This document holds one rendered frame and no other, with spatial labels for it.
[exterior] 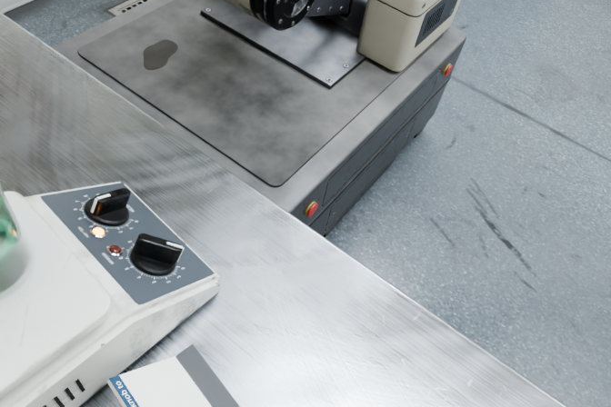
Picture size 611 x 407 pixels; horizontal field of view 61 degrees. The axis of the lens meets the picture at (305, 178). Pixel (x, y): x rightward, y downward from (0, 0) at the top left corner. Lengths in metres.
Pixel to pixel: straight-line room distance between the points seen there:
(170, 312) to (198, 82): 0.85
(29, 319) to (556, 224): 1.47
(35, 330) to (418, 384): 0.26
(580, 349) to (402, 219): 0.52
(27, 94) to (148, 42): 0.72
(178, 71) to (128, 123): 0.67
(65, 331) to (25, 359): 0.02
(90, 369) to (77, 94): 0.31
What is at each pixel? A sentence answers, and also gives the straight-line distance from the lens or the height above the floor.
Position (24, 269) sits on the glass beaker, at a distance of 0.35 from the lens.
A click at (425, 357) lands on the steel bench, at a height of 0.75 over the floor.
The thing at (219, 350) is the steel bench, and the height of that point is 0.75.
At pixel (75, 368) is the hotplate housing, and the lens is 0.35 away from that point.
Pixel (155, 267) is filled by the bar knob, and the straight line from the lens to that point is 0.38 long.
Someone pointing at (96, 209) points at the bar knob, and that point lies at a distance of 0.40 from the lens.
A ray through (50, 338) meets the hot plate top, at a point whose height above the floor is 0.84.
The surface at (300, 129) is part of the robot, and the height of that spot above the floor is 0.37.
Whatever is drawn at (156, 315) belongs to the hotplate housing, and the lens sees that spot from 0.37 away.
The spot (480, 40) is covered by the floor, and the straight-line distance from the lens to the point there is 2.20.
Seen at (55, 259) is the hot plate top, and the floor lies 0.84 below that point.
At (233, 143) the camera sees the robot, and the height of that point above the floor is 0.37.
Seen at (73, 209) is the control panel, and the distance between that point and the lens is 0.41.
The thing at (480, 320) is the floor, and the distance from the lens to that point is 1.37.
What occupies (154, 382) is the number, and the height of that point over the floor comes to 0.77.
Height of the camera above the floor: 1.13
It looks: 50 degrees down
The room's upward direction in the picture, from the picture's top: 11 degrees clockwise
